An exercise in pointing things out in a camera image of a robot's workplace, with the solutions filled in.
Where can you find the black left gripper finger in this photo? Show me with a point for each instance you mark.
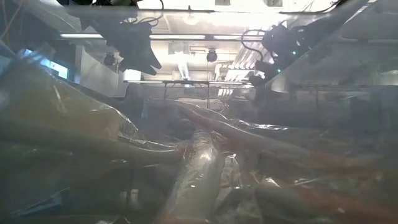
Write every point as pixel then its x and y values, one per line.
pixel 140 66
pixel 154 59

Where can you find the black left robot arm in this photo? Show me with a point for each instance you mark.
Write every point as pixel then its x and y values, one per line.
pixel 93 2

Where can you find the clear plastic bin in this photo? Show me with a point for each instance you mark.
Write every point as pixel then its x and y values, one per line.
pixel 77 193

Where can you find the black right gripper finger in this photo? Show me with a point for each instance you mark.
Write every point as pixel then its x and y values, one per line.
pixel 256 81
pixel 267 70

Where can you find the ceiling light strip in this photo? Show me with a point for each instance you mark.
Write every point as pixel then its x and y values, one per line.
pixel 236 37
pixel 81 36
pixel 177 36

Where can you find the black round ceiling lamp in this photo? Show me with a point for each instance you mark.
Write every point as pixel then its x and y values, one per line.
pixel 109 59

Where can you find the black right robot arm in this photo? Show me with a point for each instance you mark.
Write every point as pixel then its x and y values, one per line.
pixel 335 18

